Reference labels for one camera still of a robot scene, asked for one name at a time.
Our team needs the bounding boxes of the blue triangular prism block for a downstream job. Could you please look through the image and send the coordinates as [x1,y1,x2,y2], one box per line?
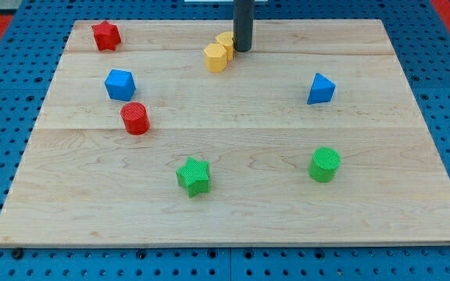
[307,73,336,105]

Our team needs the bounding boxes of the red star block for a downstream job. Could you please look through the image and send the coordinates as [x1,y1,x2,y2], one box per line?
[91,20,121,51]

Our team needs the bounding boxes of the yellow hexagon block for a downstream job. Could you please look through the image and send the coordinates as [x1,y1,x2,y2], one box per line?
[203,43,227,73]
[215,31,234,62]

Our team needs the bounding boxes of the green cylinder block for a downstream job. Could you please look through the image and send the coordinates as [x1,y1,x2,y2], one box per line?
[308,147,341,183]

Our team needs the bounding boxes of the red cylinder block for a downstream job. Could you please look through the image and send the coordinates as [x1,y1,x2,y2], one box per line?
[120,101,150,135]

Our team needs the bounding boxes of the green star block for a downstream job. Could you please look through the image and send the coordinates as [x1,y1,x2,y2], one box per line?
[176,157,210,198]

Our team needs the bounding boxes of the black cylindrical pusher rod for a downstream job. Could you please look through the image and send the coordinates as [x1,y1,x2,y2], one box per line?
[233,0,255,52]

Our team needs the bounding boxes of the blue cube block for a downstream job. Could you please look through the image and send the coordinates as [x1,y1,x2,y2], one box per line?
[104,69,136,101]

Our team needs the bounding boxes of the light wooden board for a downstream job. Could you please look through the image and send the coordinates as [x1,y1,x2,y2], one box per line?
[0,20,450,248]

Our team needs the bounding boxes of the yellow hexagon block front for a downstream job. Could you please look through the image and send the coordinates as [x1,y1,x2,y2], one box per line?
[203,43,227,73]

